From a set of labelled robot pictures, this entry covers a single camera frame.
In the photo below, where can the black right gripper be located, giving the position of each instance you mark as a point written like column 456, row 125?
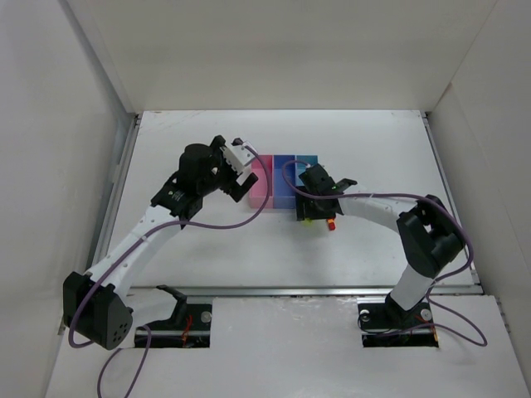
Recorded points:
column 315, row 211

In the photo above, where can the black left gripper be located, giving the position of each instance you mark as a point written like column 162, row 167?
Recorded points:
column 228, row 167

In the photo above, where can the red yellow lego piece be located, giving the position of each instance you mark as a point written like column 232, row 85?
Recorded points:
column 331, row 224

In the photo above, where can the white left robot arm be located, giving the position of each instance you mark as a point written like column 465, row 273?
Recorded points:
column 97, row 306

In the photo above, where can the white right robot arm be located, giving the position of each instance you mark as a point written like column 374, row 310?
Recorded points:
column 430, row 237

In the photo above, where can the pink bin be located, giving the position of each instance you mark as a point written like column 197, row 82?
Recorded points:
column 258, row 192

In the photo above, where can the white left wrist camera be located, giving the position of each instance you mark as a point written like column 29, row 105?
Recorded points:
column 239, row 156

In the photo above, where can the aluminium rail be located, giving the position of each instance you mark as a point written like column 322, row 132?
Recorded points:
column 474, row 289

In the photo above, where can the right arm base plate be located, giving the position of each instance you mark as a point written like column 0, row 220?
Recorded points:
column 382, row 330

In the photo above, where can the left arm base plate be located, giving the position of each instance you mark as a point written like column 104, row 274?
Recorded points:
column 182, row 319

